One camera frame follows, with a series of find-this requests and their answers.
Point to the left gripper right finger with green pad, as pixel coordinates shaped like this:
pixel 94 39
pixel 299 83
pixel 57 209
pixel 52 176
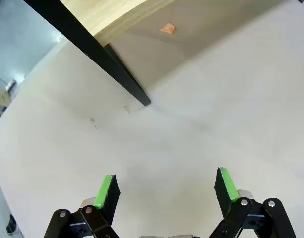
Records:
pixel 228 186

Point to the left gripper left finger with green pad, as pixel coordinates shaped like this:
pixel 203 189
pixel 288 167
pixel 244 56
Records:
pixel 105 191

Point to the brown cardboard box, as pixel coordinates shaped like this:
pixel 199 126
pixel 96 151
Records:
pixel 0 99

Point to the orange paper scrap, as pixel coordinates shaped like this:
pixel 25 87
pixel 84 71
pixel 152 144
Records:
pixel 167 28

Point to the two-tier wooden shelf black frame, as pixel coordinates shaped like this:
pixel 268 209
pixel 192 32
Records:
pixel 99 57

